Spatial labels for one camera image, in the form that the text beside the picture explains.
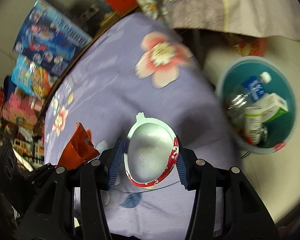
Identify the green white carton box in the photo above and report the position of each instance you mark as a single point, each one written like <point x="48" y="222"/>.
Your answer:
<point x="268" y="108"/>

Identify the colourful cartoon toy package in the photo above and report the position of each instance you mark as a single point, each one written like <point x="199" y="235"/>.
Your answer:
<point x="33" y="79"/>

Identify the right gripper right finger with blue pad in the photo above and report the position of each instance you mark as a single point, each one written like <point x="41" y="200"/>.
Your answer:
<point x="199" y="176"/>

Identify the red patterned floor mat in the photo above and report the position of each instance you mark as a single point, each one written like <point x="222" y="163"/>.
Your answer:
<point x="247" y="45"/>

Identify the blue toy box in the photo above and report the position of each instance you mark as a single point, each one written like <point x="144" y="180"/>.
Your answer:
<point x="50" y="39"/>

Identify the grey lilac floral cloth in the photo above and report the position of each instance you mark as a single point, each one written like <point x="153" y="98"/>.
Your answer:
<point x="256" y="18"/>

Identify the pink butterfly toy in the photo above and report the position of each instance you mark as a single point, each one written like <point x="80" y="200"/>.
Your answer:
<point x="22" y="111"/>

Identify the red foil snack wrapper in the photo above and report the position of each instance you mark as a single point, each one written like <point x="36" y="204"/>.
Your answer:
<point x="79" y="149"/>

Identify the teal plastic trash bin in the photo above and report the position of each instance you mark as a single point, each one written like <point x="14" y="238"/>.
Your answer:
<point x="281" y="128"/>

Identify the plastic water bottle blue label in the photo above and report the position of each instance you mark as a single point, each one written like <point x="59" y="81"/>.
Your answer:
<point x="245" y="94"/>

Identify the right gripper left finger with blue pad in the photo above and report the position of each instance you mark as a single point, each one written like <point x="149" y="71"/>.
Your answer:
<point x="97" y="176"/>

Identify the purple floral tablecloth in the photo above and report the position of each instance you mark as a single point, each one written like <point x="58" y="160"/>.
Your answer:
<point x="139" y="65"/>

